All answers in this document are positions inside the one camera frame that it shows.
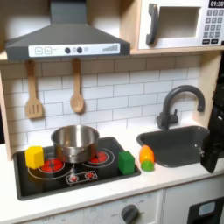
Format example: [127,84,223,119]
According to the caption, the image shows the dark grey sink basin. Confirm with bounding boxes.
[136,125,212,169]

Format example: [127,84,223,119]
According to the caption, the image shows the steel pot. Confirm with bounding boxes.
[50,124,101,164]

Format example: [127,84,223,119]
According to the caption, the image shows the orange and green toy vegetable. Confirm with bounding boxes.
[138,144,156,173]

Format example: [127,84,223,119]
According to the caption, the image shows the white toy microwave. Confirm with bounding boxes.
[136,0,224,51]

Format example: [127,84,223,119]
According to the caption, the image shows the green toy block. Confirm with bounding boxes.
[117,150,137,176]

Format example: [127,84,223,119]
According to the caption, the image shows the dark grey tap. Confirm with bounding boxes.
[156,84,207,131]

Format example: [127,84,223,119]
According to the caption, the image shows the grey range hood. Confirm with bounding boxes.
[4,0,131,62]

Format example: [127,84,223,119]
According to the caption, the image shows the grey oven knob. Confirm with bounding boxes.
[120,203,141,224]

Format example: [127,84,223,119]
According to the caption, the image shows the black toy stove top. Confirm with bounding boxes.
[12,136,142,201]

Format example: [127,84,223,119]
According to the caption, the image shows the wooden slotted spatula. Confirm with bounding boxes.
[24,59,45,120]

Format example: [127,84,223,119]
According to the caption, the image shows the wooden spoon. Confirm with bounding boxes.
[69,58,86,115]

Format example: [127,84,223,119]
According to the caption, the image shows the yellow toy block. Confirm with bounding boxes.
[24,144,46,170]

